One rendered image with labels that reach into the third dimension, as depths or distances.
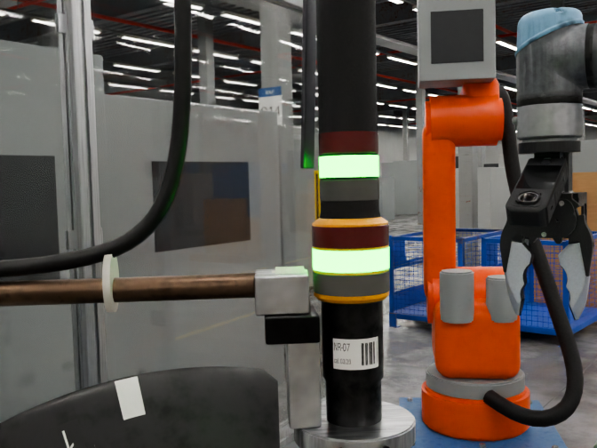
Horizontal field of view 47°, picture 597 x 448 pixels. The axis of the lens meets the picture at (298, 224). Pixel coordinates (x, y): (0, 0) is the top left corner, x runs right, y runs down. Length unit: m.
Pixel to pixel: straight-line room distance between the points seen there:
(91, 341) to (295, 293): 0.84
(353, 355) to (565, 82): 0.55
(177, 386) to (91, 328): 0.65
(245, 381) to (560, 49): 0.53
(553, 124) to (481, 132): 3.46
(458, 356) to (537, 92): 3.46
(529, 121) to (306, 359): 0.54
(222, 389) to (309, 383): 0.17
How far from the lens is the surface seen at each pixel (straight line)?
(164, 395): 0.54
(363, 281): 0.37
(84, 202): 1.17
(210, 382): 0.55
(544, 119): 0.85
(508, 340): 4.25
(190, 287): 0.39
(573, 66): 0.86
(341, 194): 0.37
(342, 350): 0.38
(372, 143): 0.38
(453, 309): 4.12
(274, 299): 0.38
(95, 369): 1.21
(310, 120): 0.40
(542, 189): 0.81
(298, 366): 0.39
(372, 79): 0.38
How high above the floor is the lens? 1.59
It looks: 4 degrees down
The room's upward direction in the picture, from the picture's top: 2 degrees counter-clockwise
